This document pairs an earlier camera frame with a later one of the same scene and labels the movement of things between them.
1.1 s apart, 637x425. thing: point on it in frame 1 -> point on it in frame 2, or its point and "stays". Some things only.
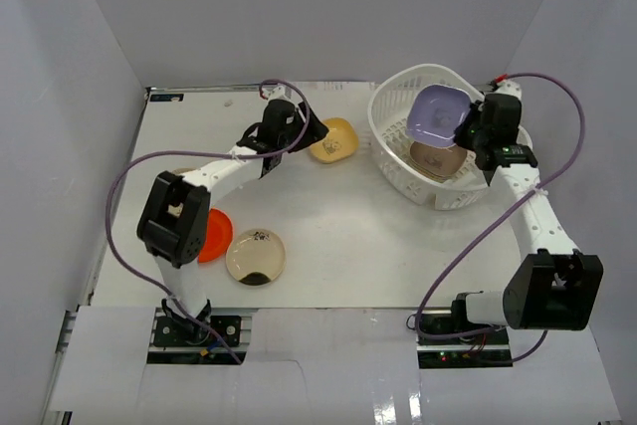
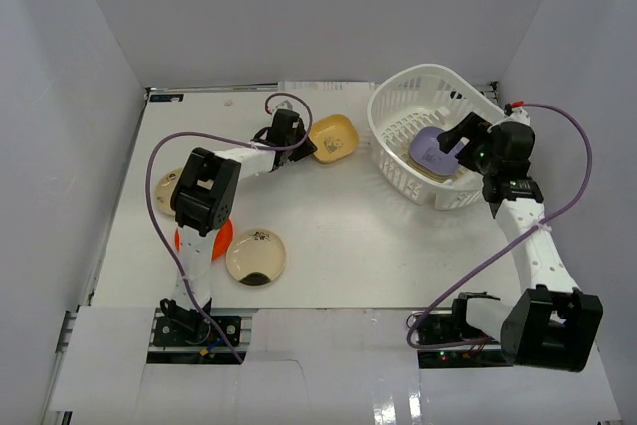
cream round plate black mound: (256, 257) stays
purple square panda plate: (434, 113) -> (425, 150)
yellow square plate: (339, 142) stays
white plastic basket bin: (390, 145) stays
